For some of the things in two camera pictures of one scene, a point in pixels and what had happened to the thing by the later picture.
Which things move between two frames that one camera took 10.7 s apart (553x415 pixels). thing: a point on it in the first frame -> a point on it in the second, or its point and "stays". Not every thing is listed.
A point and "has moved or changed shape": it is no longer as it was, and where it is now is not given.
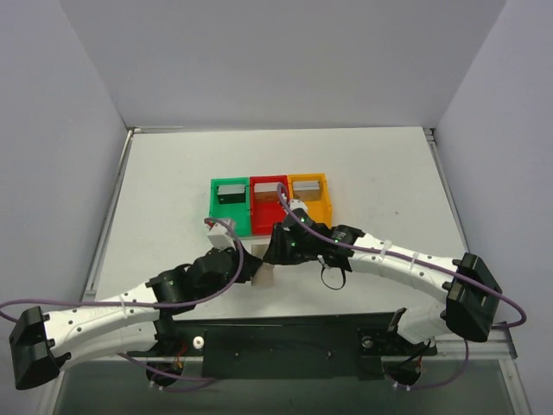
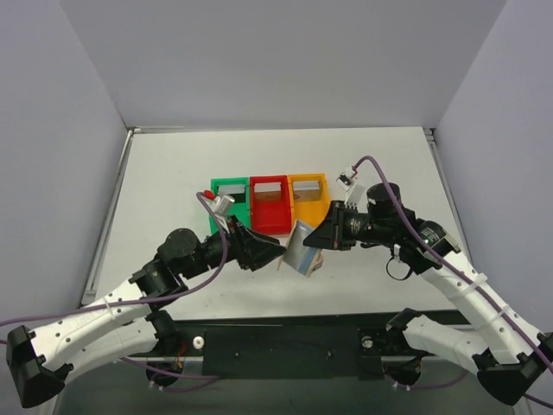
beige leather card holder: (264, 276) has moved or changed shape
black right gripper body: (273, 247) -> (337, 225)
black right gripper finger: (284, 248) -> (326, 235)
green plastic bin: (237, 214) stays
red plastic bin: (264, 214) stays
